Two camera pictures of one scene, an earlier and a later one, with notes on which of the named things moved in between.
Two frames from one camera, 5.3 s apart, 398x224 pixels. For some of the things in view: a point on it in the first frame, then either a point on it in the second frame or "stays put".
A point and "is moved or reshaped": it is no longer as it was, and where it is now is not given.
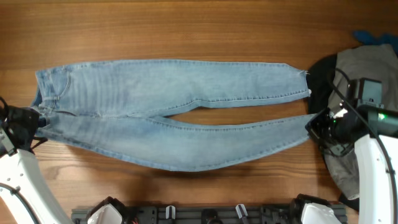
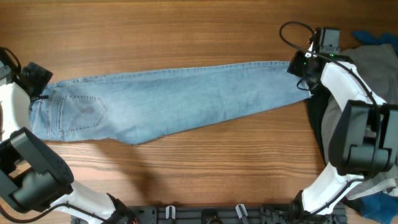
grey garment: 377,62 stays put
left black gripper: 34,125 -> 38,82
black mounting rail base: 206,214 stays put
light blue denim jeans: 118,113 is moved or reshaped
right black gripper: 318,129 -> 298,66
